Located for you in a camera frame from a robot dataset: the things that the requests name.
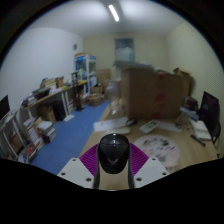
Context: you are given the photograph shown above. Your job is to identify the cluttered wooden side desk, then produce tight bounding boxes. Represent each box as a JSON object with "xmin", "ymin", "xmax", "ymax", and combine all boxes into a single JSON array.
[{"xmin": 20, "ymin": 75, "xmax": 88, "ymax": 124}]

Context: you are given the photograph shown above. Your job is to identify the white open notebook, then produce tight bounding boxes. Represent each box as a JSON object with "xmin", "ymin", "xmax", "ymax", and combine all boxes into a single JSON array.
[{"xmin": 189, "ymin": 118, "xmax": 213, "ymax": 141}]

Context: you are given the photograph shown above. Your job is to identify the black flat screen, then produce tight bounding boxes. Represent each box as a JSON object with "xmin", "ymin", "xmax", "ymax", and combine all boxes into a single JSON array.
[{"xmin": 0, "ymin": 94, "xmax": 11, "ymax": 121}]

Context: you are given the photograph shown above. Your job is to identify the small brown cardboard box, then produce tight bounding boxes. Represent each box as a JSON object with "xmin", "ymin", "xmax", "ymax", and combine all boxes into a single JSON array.
[{"xmin": 173, "ymin": 67, "xmax": 193, "ymax": 98}]

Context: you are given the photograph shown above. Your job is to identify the black marker pen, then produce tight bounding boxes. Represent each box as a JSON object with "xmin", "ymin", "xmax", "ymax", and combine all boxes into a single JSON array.
[{"xmin": 190, "ymin": 133, "xmax": 207, "ymax": 147}]

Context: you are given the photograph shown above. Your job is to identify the open cardboard box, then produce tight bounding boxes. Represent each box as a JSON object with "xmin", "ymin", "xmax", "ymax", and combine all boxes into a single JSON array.
[{"xmin": 85, "ymin": 93, "xmax": 106, "ymax": 107}]

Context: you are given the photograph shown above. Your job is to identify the stack of small boxes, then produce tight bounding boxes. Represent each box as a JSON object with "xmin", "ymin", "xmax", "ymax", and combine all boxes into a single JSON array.
[{"xmin": 179, "ymin": 96, "xmax": 200, "ymax": 126}]

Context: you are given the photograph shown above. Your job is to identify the white glass display cabinet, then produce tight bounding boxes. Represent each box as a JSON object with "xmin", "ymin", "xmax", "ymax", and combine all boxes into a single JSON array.
[{"xmin": 74, "ymin": 53, "xmax": 98, "ymax": 89}]

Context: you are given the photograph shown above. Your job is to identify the stack of books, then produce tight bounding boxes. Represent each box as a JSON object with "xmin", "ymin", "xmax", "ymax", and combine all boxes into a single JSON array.
[{"xmin": 35, "ymin": 120, "xmax": 57, "ymax": 144}]

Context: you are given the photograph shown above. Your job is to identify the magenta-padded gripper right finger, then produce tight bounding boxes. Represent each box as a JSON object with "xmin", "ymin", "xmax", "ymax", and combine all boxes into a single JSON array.
[{"xmin": 126, "ymin": 142, "xmax": 170, "ymax": 190}]

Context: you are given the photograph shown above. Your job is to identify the black eyeglasses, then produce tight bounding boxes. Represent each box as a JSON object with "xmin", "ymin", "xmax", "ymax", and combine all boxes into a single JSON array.
[{"xmin": 125, "ymin": 118, "xmax": 138, "ymax": 127}]

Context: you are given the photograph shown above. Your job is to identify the stacked cardboard boxes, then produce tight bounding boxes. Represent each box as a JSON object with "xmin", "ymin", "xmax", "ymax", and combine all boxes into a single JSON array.
[{"xmin": 96, "ymin": 68, "xmax": 113, "ymax": 94}]

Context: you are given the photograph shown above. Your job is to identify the black computer tower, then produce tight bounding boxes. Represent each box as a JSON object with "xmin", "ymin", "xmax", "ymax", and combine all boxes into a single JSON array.
[{"xmin": 52, "ymin": 100, "xmax": 67, "ymax": 122}]

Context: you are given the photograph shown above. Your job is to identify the dark computer monitor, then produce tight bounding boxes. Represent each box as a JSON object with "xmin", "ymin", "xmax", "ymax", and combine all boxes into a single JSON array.
[{"xmin": 198, "ymin": 90, "xmax": 221, "ymax": 133}]

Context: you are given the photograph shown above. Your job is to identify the black tall stand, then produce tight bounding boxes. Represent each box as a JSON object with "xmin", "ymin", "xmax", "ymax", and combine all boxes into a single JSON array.
[{"xmin": 71, "ymin": 71, "xmax": 86, "ymax": 112}]

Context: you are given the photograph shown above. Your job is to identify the white remote control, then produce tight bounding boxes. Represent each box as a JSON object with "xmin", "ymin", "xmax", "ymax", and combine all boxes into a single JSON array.
[{"xmin": 138, "ymin": 119, "xmax": 160, "ymax": 135}]

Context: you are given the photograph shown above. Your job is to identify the white shelf unit with books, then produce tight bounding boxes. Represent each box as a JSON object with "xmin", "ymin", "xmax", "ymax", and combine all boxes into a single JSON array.
[{"xmin": 0, "ymin": 111, "xmax": 46, "ymax": 164}]

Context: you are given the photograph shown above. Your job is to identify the pile of papers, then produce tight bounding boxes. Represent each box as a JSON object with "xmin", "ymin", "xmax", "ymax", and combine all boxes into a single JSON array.
[{"xmin": 113, "ymin": 59, "xmax": 156, "ymax": 72}]

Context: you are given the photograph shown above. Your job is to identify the black computer mouse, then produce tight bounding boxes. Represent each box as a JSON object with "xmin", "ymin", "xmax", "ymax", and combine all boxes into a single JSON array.
[{"xmin": 97, "ymin": 133, "xmax": 131, "ymax": 175}]

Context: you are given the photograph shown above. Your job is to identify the ceiling tube light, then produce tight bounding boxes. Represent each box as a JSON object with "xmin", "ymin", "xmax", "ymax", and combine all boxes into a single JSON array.
[{"xmin": 108, "ymin": 3, "xmax": 120, "ymax": 23}]

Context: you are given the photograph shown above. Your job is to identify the large brown cardboard box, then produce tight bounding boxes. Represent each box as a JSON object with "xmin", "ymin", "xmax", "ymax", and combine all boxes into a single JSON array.
[{"xmin": 120, "ymin": 67, "xmax": 185, "ymax": 122}]

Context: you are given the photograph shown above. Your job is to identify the clear plastic water jug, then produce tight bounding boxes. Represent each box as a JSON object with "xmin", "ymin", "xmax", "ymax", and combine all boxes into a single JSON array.
[{"xmin": 105, "ymin": 79, "xmax": 123, "ymax": 116}]

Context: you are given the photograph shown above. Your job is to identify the round printed mouse pad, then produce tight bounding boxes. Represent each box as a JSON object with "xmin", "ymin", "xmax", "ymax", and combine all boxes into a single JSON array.
[{"xmin": 133, "ymin": 134, "xmax": 181, "ymax": 174}]

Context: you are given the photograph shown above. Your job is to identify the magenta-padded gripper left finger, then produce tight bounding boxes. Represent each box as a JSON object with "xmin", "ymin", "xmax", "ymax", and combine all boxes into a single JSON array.
[{"xmin": 57, "ymin": 143, "xmax": 101, "ymax": 190}]

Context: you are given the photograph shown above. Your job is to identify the brown cardboard box under desk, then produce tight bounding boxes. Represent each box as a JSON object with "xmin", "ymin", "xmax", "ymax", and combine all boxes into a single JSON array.
[{"xmin": 37, "ymin": 104, "xmax": 57, "ymax": 125}]

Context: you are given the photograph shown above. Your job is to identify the door with window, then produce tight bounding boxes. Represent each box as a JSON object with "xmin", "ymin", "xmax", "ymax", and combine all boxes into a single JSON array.
[{"xmin": 114, "ymin": 37, "xmax": 136, "ymax": 64}]

